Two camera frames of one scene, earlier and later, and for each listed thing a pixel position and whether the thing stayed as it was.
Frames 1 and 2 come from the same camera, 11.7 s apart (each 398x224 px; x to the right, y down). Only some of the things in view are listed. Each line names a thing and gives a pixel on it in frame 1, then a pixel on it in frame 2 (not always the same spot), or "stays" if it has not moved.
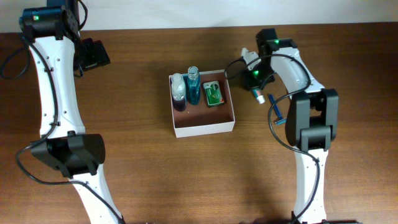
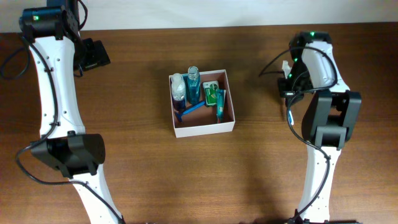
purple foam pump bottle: (178, 92) stays
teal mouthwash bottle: (193, 85) stays
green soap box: (213, 93) stays
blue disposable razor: (281, 120) to (180, 115)
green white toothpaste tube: (259, 97) to (220, 99)
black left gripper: (97, 54) stays
